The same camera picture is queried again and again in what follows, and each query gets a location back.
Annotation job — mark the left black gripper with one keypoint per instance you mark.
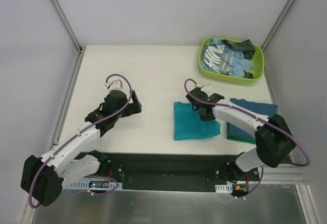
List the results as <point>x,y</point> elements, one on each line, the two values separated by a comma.
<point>132,104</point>

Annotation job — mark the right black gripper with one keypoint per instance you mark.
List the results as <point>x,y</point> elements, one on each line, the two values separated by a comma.
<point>203,112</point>

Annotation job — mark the teal t-shirt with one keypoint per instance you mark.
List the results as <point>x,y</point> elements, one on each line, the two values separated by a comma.
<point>189,126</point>

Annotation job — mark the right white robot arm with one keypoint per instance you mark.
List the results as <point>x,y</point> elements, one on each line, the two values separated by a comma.
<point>273,139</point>

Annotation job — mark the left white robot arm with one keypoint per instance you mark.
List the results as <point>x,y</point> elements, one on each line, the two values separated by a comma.
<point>44,177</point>

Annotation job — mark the folded dark blue t-shirt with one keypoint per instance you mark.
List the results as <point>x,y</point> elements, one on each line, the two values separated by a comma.
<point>261,108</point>

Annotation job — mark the light blue printed t-shirt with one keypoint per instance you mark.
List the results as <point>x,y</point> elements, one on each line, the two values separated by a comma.
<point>217,58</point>

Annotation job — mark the folded green t-shirt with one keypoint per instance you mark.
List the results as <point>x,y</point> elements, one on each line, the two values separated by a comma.
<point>241,140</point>

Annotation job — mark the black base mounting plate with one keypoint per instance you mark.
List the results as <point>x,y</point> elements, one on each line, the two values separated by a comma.
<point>180,173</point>

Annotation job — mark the lime green plastic basket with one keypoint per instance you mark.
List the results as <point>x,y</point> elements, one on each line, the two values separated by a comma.
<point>257,71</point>

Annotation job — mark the dark grey garment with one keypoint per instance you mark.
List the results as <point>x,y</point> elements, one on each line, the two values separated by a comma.
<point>241,50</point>

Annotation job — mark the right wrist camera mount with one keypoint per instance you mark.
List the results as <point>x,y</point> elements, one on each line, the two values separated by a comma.
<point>206,87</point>

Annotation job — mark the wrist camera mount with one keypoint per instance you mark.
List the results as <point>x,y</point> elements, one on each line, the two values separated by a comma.
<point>206,87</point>
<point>114,85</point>

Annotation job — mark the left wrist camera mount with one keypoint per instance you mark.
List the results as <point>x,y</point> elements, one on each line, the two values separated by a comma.
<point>114,85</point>

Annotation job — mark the right white cable duct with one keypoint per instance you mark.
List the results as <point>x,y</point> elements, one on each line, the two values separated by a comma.
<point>224,188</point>

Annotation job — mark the white cable duct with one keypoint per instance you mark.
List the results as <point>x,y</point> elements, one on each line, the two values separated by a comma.
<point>94,185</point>
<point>224,188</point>

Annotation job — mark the left white cable duct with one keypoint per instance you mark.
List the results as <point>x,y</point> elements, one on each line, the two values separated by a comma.
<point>94,185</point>

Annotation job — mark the left aluminium frame post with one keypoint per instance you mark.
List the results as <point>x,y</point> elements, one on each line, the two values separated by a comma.
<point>66,25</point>

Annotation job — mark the aluminium frame post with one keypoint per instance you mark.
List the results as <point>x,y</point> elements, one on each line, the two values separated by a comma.
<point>66,25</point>
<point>277,24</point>

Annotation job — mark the right aluminium frame post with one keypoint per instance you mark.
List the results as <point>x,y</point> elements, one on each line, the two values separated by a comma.
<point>277,24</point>

